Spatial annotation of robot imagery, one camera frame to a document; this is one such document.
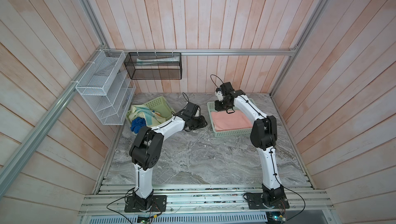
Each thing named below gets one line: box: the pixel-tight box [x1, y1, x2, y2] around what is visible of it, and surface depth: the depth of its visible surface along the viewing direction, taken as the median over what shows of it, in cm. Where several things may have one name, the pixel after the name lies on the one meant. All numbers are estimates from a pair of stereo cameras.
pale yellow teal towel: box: [126, 104, 167, 128], surface depth 98 cm
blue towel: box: [130, 117, 147, 134], surface depth 95 cm
